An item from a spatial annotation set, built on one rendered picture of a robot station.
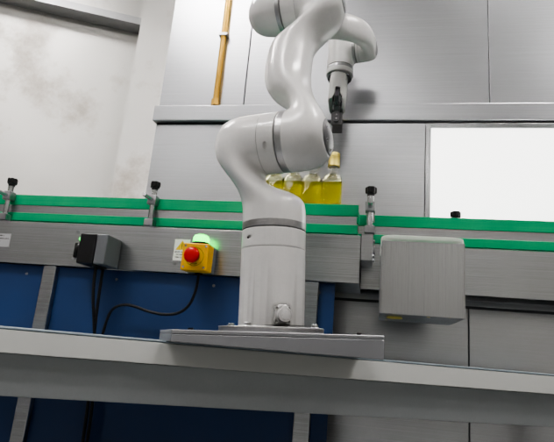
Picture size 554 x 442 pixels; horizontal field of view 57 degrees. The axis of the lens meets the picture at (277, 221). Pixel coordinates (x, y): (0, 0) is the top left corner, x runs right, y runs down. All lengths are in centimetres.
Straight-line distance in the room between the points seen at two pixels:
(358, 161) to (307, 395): 94
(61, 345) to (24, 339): 5
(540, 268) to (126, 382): 103
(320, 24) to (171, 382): 79
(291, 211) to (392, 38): 111
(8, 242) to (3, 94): 276
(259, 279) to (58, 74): 361
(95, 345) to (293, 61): 66
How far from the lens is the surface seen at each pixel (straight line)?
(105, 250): 139
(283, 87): 104
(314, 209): 135
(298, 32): 115
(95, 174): 402
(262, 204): 91
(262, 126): 96
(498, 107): 178
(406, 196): 162
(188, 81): 195
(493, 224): 146
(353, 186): 163
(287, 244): 89
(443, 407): 102
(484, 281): 141
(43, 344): 81
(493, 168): 169
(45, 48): 446
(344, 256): 129
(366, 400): 94
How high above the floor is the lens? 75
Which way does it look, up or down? 14 degrees up
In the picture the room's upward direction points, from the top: 5 degrees clockwise
